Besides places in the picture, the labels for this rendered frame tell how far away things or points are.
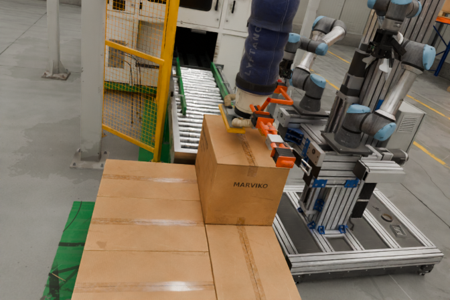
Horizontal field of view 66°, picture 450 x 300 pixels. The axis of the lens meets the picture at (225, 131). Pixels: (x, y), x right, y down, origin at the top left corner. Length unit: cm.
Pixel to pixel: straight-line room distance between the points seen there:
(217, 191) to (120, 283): 63
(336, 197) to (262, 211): 75
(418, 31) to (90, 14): 221
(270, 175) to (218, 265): 52
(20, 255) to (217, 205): 132
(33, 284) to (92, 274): 77
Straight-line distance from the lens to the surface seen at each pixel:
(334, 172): 217
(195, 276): 174
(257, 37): 178
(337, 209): 269
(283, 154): 142
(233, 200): 192
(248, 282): 178
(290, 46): 220
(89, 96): 309
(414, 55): 205
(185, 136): 286
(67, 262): 252
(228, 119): 192
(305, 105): 248
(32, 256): 260
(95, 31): 292
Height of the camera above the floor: 185
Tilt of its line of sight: 26 degrees down
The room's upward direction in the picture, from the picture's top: 12 degrees clockwise
